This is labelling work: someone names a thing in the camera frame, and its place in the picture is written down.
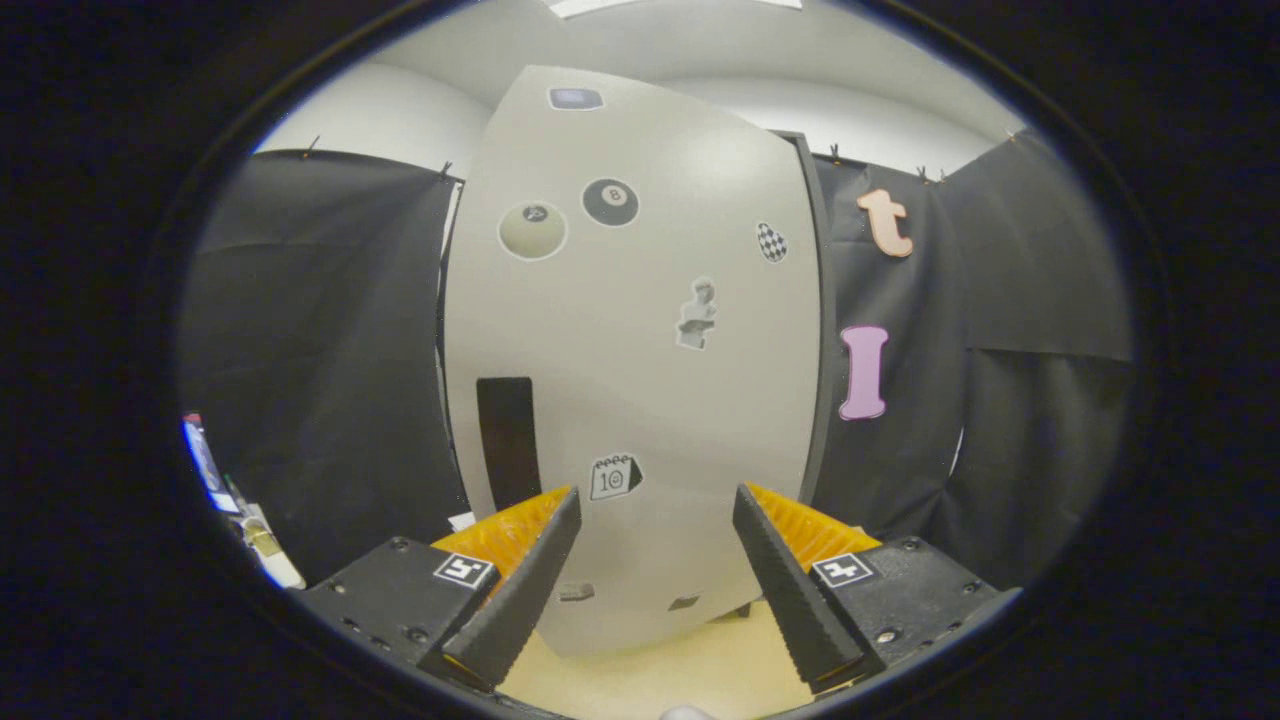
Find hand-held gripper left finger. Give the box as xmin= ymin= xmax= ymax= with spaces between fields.
xmin=290 ymin=485 xmax=583 ymax=693

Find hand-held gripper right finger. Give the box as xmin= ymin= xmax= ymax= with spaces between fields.
xmin=732 ymin=482 xmax=1023 ymax=696

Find black door handle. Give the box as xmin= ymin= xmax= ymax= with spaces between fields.
xmin=476 ymin=377 xmax=544 ymax=513

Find light grey shoe cabinet door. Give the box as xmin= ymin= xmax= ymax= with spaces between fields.
xmin=443 ymin=65 xmax=823 ymax=658

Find black backdrop cloth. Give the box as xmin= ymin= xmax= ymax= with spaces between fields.
xmin=178 ymin=130 xmax=1136 ymax=591

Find blurred white and blue object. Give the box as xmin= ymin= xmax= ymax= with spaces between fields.
xmin=183 ymin=412 xmax=306 ymax=591

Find long ceiling light panel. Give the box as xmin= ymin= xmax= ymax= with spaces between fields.
xmin=548 ymin=0 xmax=803 ymax=19

